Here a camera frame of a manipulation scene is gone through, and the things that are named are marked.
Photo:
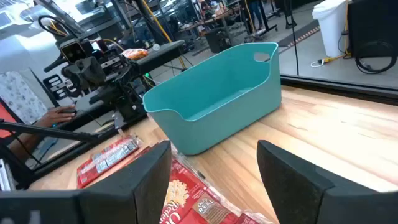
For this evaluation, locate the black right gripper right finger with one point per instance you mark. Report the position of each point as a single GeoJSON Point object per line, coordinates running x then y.
{"type": "Point", "coordinates": [304, 199]}

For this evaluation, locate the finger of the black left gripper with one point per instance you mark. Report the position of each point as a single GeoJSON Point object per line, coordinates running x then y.
{"type": "Point", "coordinates": [56, 63]}
{"type": "Point", "coordinates": [59, 87]}

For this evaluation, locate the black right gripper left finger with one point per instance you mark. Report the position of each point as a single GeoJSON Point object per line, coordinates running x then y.
{"type": "Point", "coordinates": [124, 199]}

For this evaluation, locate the red popcorn bag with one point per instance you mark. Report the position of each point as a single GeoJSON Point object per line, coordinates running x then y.
{"type": "Point", "coordinates": [105, 160]}
{"type": "Point", "coordinates": [192, 199]}

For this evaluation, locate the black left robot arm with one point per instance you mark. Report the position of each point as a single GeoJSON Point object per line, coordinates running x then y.
{"type": "Point", "coordinates": [121, 93]}

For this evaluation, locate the person's forearm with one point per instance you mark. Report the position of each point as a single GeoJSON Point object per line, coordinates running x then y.
{"type": "Point", "coordinates": [25, 141]}

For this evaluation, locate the black computer mouse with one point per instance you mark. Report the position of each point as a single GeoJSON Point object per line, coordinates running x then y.
{"type": "Point", "coordinates": [68, 111]}

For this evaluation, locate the person's hand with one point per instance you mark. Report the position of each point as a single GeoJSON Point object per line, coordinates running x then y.
{"type": "Point", "coordinates": [56, 116]}

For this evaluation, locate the black support bar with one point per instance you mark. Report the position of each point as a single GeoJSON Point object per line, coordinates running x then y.
{"type": "Point", "coordinates": [46, 131]}

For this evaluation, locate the orange snack bag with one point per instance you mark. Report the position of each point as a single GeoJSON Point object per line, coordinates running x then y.
{"type": "Point", "coordinates": [135, 53]}

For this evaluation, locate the black desk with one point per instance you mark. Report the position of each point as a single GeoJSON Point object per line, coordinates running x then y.
{"type": "Point", "coordinates": [161, 53]}

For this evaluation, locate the teal plastic basket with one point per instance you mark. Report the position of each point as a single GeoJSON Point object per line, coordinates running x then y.
{"type": "Point", "coordinates": [217, 124]}

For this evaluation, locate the black bin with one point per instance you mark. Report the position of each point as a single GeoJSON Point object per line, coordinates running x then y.
{"type": "Point", "coordinates": [217, 40]}

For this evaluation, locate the black striped floor mat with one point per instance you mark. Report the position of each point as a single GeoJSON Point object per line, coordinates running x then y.
{"type": "Point", "coordinates": [300, 32]}

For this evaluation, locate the white trash bin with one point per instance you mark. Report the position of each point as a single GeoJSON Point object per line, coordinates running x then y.
{"type": "Point", "coordinates": [331, 28]}

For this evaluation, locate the person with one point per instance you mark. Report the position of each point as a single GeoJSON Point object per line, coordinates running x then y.
{"type": "Point", "coordinates": [255, 12]}

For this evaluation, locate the black cabinet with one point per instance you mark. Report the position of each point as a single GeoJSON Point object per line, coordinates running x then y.
{"type": "Point", "coordinates": [373, 21]}

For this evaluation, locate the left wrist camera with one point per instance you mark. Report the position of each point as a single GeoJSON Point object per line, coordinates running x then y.
{"type": "Point", "coordinates": [73, 51]}

